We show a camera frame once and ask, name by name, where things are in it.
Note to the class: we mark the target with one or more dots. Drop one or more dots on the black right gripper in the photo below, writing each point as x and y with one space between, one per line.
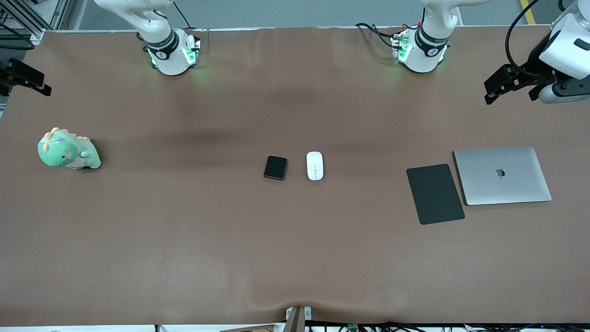
18 73

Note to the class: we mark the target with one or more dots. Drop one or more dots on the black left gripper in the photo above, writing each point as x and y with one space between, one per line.
534 61

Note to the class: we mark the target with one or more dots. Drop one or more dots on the white computer mouse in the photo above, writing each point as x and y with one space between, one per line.
315 166

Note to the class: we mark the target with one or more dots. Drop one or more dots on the small black phone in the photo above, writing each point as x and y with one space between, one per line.
275 168

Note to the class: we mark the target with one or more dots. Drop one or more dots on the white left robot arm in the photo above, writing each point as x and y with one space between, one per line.
426 55

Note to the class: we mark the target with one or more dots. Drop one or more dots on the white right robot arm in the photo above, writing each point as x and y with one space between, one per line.
166 60

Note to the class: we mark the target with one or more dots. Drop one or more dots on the black mouse pad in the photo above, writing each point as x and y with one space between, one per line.
435 193

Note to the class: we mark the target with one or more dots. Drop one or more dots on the green dinosaur plush toy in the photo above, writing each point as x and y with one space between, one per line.
60 152

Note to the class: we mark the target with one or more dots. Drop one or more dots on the silver closed laptop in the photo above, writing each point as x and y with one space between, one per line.
502 184

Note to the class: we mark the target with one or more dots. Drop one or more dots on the brown table cover mat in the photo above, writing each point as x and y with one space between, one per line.
295 253

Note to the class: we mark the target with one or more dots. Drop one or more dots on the metal table edge clamp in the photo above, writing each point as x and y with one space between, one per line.
295 323

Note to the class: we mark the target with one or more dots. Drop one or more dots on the aluminium frame rack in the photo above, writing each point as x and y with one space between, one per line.
55 14

